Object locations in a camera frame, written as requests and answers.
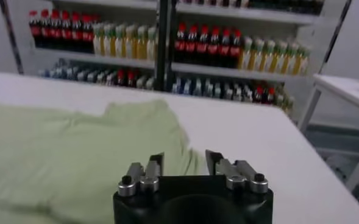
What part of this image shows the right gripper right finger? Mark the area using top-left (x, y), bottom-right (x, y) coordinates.
top-left (205, 149), bottom-right (269, 195)

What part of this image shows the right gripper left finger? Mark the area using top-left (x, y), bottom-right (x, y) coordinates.
top-left (117, 153), bottom-right (165, 197)

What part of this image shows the light green t-shirt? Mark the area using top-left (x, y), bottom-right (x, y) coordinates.
top-left (0, 99), bottom-right (209, 224)

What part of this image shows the red cap cola bottle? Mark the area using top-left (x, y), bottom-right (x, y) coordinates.
top-left (29, 9), bottom-right (41, 49)
top-left (81, 13), bottom-right (94, 54)
top-left (209, 26), bottom-right (221, 68)
top-left (187, 23), bottom-right (199, 66)
top-left (50, 9), bottom-right (62, 51)
top-left (220, 27), bottom-right (232, 68)
top-left (60, 10), bottom-right (72, 52)
top-left (126, 70), bottom-right (137, 88)
top-left (71, 11), bottom-right (82, 52)
top-left (175, 22), bottom-right (188, 65)
top-left (231, 28), bottom-right (243, 69)
top-left (116, 69), bottom-right (126, 86)
top-left (254, 86), bottom-right (265, 103)
top-left (265, 86), bottom-right (277, 105)
top-left (197, 24), bottom-right (210, 67)
top-left (40, 9), bottom-right (51, 49)

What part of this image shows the white beverage display shelf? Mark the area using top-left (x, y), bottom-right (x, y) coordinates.
top-left (163, 0), bottom-right (329, 118)
top-left (2, 0), bottom-right (168, 92)

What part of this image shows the yellow green tea bottle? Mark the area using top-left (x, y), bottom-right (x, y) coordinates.
top-left (103, 23), bottom-right (115, 57)
top-left (125, 24), bottom-right (137, 59)
top-left (239, 36), bottom-right (254, 71)
top-left (296, 44), bottom-right (310, 76)
top-left (285, 41), bottom-right (298, 75)
top-left (114, 24), bottom-right (126, 58)
top-left (136, 25), bottom-right (148, 60)
top-left (252, 37), bottom-right (265, 72)
top-left (274, 40), bottom-right (286, 74)
top-left (92, 23), bottom-right (104, 57)
top-left (147, 26), bottom-right (158, 61)
top-left (263, 38), bottom-right (275, 73)

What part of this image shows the white side table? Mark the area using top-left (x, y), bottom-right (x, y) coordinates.
top-left (297, 74), bottom-right (359, 191)

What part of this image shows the glass door black frame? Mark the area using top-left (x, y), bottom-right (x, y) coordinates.
top-left (0, 0), bottom-right (24, 75)
top-left (318, 0), bottom-right (352, 75)

